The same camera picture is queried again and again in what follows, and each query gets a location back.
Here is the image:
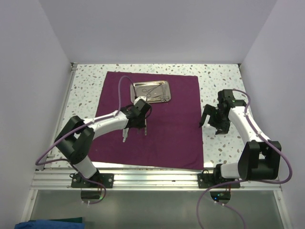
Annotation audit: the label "blue cloth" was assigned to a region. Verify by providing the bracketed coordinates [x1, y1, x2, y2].
[14, 220, 85, 229]

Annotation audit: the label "steel hemostat clamp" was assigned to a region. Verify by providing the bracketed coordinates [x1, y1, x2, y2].
[142, 83, 162, 98]

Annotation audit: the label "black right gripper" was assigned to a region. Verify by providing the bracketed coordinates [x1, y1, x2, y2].
[200, 104, 231, 135]

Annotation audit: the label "steel scalpel handle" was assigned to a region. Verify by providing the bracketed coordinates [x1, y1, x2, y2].
[122, 128, 128, 138]

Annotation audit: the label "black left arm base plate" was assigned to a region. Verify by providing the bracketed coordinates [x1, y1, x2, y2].
[69, 173, 114, 188]

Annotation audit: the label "aluminium left side rail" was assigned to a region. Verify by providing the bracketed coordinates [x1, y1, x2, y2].
[43, 62, 78, 169]

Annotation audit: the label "steel tweezers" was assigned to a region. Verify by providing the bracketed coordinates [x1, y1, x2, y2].
[122, 128, 129, 143]

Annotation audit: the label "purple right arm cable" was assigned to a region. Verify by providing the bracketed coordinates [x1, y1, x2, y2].
[196, 89, 293, 229]

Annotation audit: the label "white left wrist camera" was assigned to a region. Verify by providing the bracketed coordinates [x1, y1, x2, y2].
[133, 96, 147, 104]

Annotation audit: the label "aluminium front rail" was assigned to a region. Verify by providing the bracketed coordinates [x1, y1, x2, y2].
[30, 168, 282, 191]

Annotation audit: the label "aluminium rail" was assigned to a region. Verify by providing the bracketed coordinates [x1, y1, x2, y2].
[43, 62, 78, 169]
[30, 168, 282, 191]

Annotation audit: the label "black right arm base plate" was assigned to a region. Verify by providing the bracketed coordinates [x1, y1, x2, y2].
[197, 173, 235, 188]

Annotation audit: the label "steel scissors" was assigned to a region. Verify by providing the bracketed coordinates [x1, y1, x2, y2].
[161, 86, 170, 102]

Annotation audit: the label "purple surgical cloth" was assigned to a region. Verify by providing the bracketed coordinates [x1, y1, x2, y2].
[89, 72, 203, 170]

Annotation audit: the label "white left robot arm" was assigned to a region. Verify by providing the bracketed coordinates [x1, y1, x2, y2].
[54, 98, 152, 187]

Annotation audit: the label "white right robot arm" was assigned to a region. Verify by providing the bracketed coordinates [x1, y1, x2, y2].
[199, 89, 282, 187]

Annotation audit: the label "steel instrument tray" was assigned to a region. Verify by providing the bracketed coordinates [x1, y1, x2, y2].
[130, 81, 171, 103]

